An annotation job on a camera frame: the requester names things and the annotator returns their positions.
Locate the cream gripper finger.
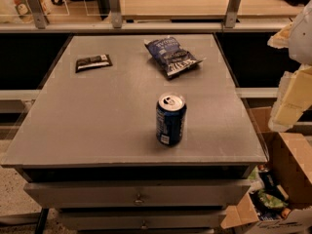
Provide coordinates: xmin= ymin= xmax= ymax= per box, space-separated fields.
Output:
xmin=267 ymin=23 xmax=293 ymax=49
xmin=268 ymin=64 xmax=312 ymax=132

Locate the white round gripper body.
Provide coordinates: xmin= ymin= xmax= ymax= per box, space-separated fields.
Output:
xmin=289 ymin=0 xmax=312 ymax=65

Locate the blue pepsi can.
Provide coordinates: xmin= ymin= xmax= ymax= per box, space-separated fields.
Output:
xmin=156 ymin=92 xmax=187 ymax=145

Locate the green snack bag in box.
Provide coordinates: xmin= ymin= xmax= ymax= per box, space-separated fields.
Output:
xmin=256 ymin=190 xmax=288 ymax=211

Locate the blue chip bag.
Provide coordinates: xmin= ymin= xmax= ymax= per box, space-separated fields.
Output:
xmin=144 ymin=36 xmax=202 ymax=78

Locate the cardboard box with snacks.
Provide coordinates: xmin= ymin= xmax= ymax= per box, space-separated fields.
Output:
xmin=221 ymin=107 xmax=312 ymax=234

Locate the grey upper drawer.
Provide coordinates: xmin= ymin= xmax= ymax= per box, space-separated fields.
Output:
xmin=24 ymin=179 xmax=250 ymax=209

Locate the grey drawer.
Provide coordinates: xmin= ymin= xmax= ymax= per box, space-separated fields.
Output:
xmin=58 ymin=210 xmax=226 ymax=231
xmin=24 ymin=179 xmax=250 ymax=209

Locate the dark brown snack packet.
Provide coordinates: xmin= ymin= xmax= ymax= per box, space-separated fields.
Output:
xmin=75 ymin=55 xmax=112 ymax=73

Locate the grey lower drawer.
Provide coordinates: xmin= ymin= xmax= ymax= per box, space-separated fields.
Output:
xmin=58 ymin=210 xmax=226 ymax=231

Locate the right metal bracket post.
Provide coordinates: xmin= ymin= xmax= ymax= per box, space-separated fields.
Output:
xmin=223 ymin=0 xmax=241 ymax=28

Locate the metal bracket post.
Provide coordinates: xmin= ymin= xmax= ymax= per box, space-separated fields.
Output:
xmin=223 ymin=0 xmax=241 ymax=28
xmin=27 ymin=0 xmax=48 ymax=29
xmin=109 ymin=0 xmax=123 ymax=28

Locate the middle metal bracket post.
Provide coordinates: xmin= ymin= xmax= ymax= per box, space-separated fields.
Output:
xmin=109 ymin=0 xmax=123 ymax=28

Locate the left metal bracket post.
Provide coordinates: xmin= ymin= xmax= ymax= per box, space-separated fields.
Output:
xmin=27 ymin=0 xmax=48 ymax=29

